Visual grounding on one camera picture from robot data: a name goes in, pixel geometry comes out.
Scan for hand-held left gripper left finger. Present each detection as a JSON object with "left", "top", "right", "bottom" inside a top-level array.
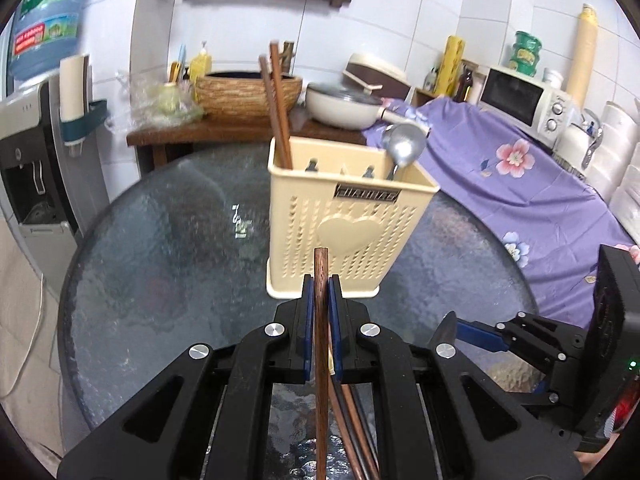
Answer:
[{"left": 57, "top": 274, "right": 317, "bottom": 480}]

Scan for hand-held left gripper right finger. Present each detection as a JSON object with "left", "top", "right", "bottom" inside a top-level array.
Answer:
[{"left": 327, "top": 274, "right": 583, "bottom": 480}]

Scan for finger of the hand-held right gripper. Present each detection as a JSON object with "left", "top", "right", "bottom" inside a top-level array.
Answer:
[
  {"left": 515, "top": 360, "right": 561, "bottom": 407},
  {"left": 456, "top": 311, "right": 586, "bottom": 361}
]

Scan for reddish brown chopstick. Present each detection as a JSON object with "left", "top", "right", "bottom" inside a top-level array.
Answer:
[
  {"left": 313, "top": 247, "right": 332, "bottom": 480},
  {"left": 269, "top": 41, "right": 294, "bottom": 169},
  {"left": 258, "top": 56, "right": 288, "bottom": 169}
]

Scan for cream plastic utensil holder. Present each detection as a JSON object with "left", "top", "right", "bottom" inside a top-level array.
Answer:
[{"left": 265, "top": 135, "right": 441, "bottom": 300}]

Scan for bunch of wooden chopsticks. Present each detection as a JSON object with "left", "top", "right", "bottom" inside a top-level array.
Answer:
[{"left": 327, "top": 382, "right": 382, "bottom": 480}]

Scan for purple floral cloth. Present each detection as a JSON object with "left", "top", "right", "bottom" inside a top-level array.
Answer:
[{"left": 362, "top": 95, "right": 640, "bottom": 332}]

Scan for stacks of white paper bowls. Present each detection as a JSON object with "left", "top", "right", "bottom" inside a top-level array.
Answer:
[{"left": 585, "top": 100, "right": 640, "bottom": 242}]

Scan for white thermos kettle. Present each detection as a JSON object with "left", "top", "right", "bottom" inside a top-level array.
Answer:
[{"left": 555, "top": 110, "right": 604, "bottom": 177}]

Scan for cream pot with glass lid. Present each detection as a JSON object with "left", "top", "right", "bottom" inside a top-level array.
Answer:
[{"left": 305, "top": 82, "right": 432, "bottom": 132}]

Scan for wooden side table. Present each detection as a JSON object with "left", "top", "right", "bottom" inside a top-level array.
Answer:
[{"left": 126, "top": 107, "right": 369, "bottom": 182}]

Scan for white microwave oven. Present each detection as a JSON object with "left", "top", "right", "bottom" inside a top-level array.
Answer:
[{"left": 477, "top": 65, "right": 576, "bottom": 149}]

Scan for small wooden box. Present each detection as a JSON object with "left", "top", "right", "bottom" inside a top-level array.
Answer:
[{"left": 414, "top": 87, "right": 446, "bottom": 109}]

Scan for woven pattern basin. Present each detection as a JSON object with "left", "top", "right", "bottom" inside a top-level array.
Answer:
[{"left": 194, "top": 71, "right": 305, "bottom": 122}]

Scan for brown glass bottle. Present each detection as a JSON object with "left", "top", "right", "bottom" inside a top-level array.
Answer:
[{"left": 452, "top": 67, "right": 474, "bottom": 104}]

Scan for brown white rice cooker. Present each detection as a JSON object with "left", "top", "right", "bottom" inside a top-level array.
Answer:
[{"left": 342, "top": 52, "right": 414, "bottom": 102}]

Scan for yellow wrap roll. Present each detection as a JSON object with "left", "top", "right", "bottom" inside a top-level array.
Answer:
[{"left": 440, "top": 36, "right": 466, "bottom": 97}]

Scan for clear plastic bag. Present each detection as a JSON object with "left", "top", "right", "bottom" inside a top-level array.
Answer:
[{"left": 107, "top": 70, "right": 207, "bottom": 137}]

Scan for bronze faucet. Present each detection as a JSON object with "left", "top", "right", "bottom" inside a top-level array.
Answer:
[{"left": 279, "top": 40, "right": 297, "bottom": 77}]

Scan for beige cloth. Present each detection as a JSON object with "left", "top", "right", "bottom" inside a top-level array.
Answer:
[{"left": 0, "top": 205, "right": 96, "bottom": 461}]

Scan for tall stack of yellow cups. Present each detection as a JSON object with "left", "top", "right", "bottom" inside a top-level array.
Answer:
[{"left": 565, "top": 4, "right": 599, "bottom": 109}]

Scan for yellow soap bottle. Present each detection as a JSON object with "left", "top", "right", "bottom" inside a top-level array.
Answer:
[{"left": 189, "top": 41, "right": 214, "bottom": 79}]

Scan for grey water dispenser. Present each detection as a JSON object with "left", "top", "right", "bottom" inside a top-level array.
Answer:
[{"left": 0, "top": 80, "right": 87, "bottom": 257}]

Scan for white paper cup tube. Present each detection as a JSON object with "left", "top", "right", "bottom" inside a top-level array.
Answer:
[{"left": 59, "top": 54, "right": 92, "bottom": 133}]

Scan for blue water jug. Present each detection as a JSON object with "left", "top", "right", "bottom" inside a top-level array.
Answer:
[{"left": 9, "top": 0, "right": 96, "bottom": 81}]

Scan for white power cable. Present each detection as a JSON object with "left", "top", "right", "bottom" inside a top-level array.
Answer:
[{"left": 0, "top": 270, "right": 47, "bottom": 402}]

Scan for teal wall holder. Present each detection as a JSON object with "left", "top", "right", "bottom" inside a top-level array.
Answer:
[{"left": 60, "top": 100, "right": 109, "bottom": 147}]

